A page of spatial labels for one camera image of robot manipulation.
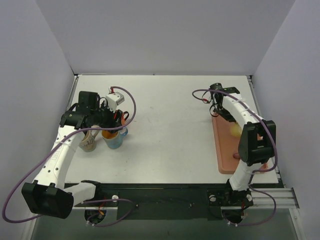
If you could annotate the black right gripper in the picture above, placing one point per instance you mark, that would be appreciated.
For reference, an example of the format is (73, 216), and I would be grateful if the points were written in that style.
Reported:
(227, 115)

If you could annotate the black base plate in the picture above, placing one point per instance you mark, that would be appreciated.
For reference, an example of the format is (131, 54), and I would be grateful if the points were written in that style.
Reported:
(172, 201)

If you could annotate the pink mug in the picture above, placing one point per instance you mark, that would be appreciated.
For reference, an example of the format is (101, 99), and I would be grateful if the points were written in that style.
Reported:
(236, 156)

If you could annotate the blue mug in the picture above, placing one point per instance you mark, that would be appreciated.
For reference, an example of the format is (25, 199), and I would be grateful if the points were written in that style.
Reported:
(114, 140)

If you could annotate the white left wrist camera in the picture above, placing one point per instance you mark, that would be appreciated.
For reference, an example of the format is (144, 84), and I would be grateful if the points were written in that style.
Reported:
(114, 100)

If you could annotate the yellow mug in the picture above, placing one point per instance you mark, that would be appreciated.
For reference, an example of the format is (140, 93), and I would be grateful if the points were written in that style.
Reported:
(235, 130)

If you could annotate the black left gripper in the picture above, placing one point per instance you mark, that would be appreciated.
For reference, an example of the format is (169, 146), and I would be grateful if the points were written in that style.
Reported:
(116, 120)

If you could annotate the aluminium rail frame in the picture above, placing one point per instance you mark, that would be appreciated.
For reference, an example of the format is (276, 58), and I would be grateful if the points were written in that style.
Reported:
(170, 139)

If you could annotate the orange mug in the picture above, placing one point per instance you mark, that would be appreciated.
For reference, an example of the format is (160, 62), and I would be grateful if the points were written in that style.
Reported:
(120, 117)

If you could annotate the beige patterned mug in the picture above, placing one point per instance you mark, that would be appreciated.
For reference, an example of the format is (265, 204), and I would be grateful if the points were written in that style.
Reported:
(88, 143)

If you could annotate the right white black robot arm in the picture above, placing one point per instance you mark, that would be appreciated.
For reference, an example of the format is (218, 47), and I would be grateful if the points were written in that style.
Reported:
(230, 99)

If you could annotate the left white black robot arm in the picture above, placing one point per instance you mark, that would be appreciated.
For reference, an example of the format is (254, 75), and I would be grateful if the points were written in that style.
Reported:
(47, 194)

